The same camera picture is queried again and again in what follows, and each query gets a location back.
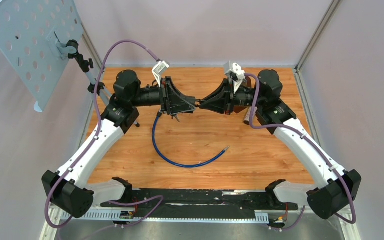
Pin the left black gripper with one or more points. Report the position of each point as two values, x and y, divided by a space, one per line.
172 100

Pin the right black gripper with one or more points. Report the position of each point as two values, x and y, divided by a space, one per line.
220 104

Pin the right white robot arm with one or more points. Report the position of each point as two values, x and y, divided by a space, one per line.
334 187

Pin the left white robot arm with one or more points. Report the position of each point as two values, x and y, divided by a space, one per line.
68 187

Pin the glittery silver cylinder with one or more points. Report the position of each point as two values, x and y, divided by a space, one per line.
248 116

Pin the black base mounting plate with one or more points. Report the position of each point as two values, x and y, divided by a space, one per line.
204 203

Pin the grey tripod stand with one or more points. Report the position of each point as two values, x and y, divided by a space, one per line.
86 65

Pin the perforated grey music stand plate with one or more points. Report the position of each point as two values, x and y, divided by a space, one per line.
36 37

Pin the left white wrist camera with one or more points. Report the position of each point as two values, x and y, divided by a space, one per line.
158 69

